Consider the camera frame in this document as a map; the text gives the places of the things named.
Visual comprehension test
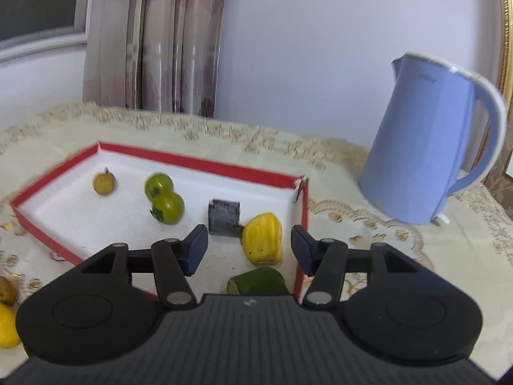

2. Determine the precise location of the green round fruit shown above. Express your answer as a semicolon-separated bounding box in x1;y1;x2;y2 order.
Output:
150;191;185;225
144;173;174;202

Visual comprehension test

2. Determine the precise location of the yellow ridged fruit piece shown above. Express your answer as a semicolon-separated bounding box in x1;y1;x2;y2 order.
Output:
241;212;282;265

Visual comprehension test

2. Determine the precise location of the pointed green cucumber piece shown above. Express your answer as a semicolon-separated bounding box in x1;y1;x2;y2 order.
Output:
226;267;290;295

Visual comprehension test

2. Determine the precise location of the brown longan fruit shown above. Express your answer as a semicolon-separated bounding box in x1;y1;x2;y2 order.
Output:
0;276;17;306
92;168;116;196

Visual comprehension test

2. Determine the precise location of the small yellow fruit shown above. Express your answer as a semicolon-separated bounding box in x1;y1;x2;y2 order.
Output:
0;303;20;348

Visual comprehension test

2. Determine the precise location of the red shallow tray box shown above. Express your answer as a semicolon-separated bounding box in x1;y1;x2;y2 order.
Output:
10;142;308;295

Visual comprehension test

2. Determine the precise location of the light blue electric kettle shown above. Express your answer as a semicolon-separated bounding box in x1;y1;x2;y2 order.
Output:
359;51;507;225

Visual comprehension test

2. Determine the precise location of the cream embroidered tablecloth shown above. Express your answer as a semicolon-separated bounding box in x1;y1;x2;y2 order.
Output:
1;103;512;377

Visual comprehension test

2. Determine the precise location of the pink floral curtain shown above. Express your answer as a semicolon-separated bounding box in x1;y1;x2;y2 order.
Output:
83;0;224;117

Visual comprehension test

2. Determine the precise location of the white framed window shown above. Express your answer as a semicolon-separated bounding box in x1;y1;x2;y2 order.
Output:
1;0;90;63

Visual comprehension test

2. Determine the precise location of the gold framed mirror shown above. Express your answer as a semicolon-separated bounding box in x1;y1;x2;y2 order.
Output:
475;0;512;179

